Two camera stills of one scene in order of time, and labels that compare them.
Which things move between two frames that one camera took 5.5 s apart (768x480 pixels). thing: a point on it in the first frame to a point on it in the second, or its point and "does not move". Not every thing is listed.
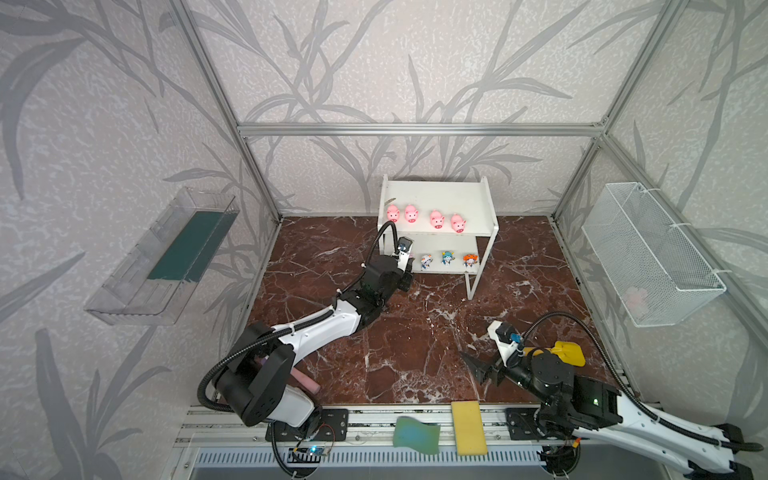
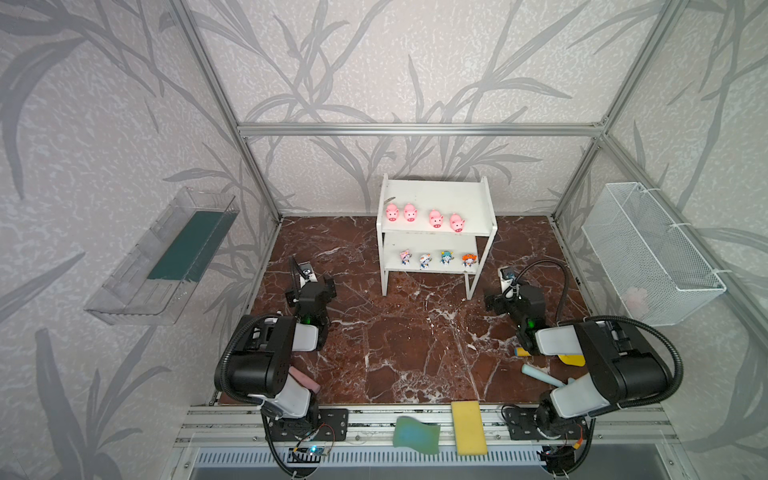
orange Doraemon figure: x=469 y=260 does not move
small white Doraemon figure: x=426 y=262 does not move
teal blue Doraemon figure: x=447 y=258 does not move
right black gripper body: x=497 y=367 to x=498 y=302
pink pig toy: x=436 y=219 does not move
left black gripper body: x=395 y=276 to x=298 y=288
